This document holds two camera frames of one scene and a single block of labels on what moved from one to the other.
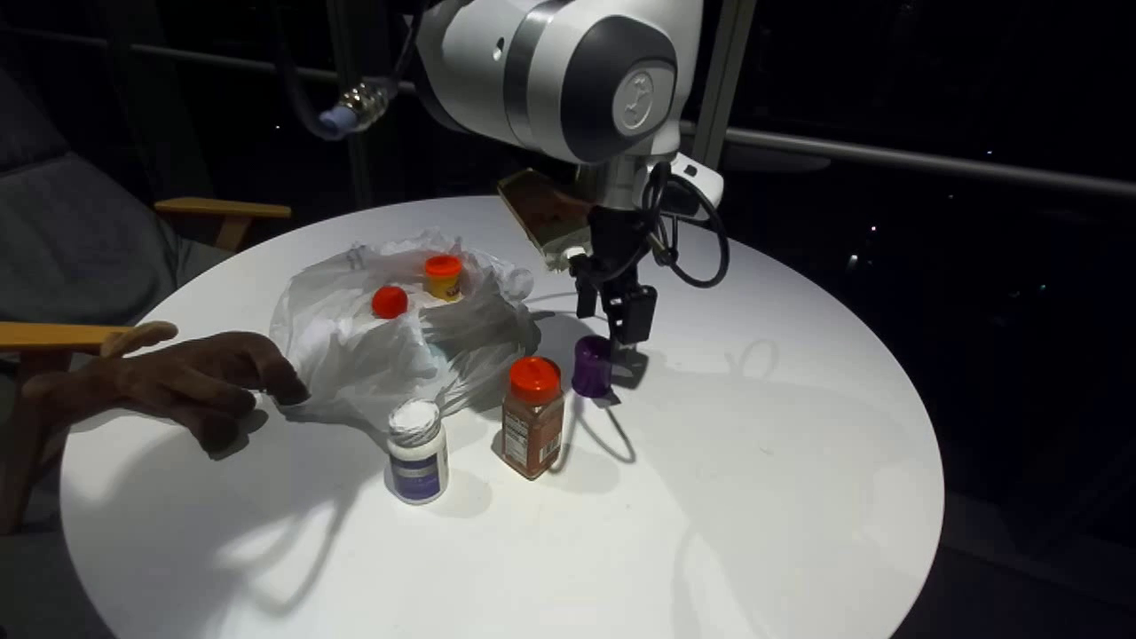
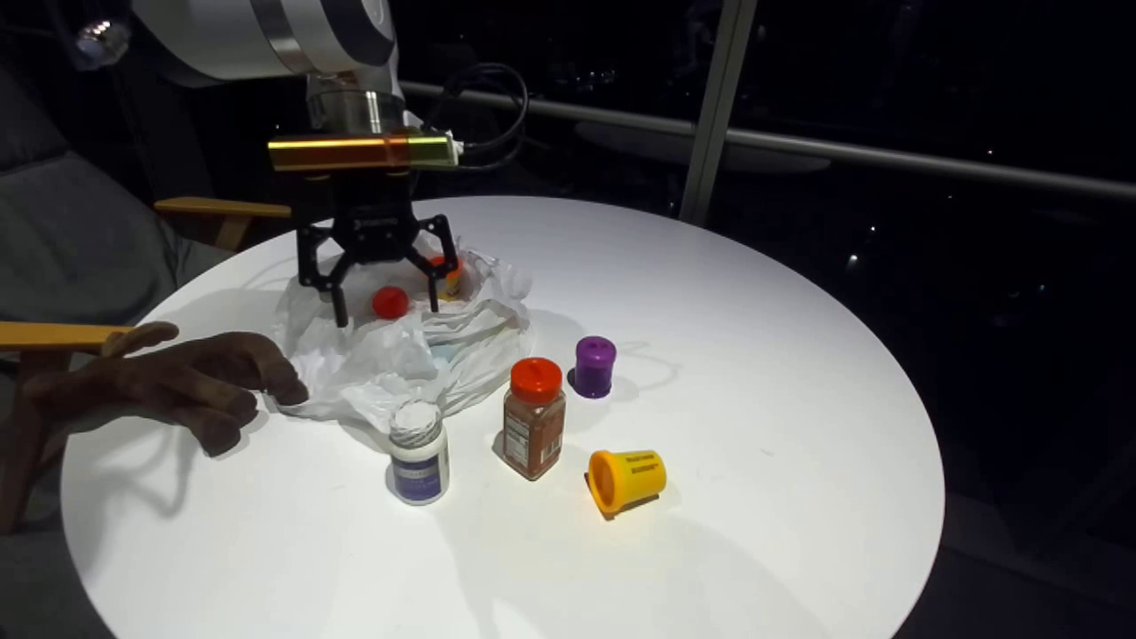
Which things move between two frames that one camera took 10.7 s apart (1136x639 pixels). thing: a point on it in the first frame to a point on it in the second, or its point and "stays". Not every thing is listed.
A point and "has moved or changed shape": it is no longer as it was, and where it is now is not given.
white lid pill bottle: x=417 y=456 stays
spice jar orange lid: x=531 y=417 stays
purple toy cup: x=592 y=362 stays
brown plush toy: x=204 y=383 stays
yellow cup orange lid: x=447 y=273 has moved or changed shape
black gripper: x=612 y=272 to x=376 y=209
